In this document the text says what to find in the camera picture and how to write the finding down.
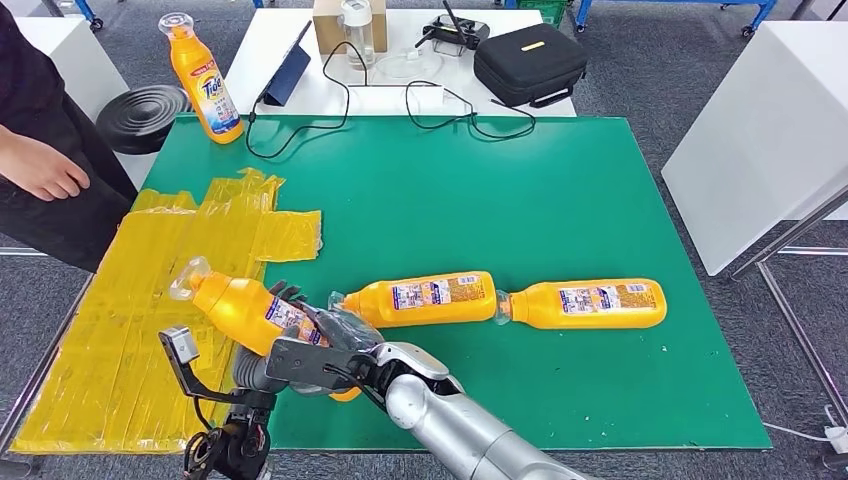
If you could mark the yellow tape sheet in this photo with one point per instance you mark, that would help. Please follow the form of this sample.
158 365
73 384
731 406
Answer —
132 298

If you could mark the black carrying case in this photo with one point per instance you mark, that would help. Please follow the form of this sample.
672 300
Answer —
528 64

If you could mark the green table mat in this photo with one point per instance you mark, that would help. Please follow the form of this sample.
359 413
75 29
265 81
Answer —
464 199

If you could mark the cardboard box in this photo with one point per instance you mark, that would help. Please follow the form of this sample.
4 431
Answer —
326 30

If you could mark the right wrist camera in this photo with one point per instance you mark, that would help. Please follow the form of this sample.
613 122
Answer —
305 364

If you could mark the black round ribbed disc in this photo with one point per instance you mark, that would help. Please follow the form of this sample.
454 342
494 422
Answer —
142 119

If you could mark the dark blue tablet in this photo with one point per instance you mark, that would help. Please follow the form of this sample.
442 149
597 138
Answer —
288 73

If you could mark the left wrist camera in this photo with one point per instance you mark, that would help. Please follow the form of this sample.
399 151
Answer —
179 344

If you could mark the blue metal cart frame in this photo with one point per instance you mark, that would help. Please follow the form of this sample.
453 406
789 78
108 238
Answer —
86 10
581 14

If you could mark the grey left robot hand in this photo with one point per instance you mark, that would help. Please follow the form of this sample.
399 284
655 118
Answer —
252 368

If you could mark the white wall plug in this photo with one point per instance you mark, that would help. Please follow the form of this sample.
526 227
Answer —
836 439

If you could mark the grey metal table frame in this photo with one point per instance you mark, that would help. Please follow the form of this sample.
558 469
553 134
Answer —
802 341

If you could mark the orange detergent bottle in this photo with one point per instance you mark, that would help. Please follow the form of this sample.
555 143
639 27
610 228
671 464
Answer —
212 99
238 311
371 308
596 318

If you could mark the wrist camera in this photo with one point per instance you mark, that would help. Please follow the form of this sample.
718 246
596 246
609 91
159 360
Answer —
305 364
179 344

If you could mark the green crate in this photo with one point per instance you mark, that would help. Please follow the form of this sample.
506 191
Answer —
541 3

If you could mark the white table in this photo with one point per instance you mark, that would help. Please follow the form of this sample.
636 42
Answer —
242 79

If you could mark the white power adapter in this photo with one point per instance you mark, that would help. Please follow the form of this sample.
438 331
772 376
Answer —
395 98

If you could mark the clear plastic water bottle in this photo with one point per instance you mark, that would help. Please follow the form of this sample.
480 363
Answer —
358 36

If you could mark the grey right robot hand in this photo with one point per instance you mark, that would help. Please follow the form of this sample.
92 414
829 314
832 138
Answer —
344 328

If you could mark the black remote controller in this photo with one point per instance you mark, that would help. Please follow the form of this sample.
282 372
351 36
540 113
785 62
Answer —
460 30

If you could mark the person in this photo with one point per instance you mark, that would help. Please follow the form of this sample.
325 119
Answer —
79 225

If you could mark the person's hand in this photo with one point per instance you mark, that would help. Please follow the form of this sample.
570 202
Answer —
40 169

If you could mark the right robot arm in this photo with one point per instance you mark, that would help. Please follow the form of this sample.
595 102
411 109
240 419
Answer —
450 424

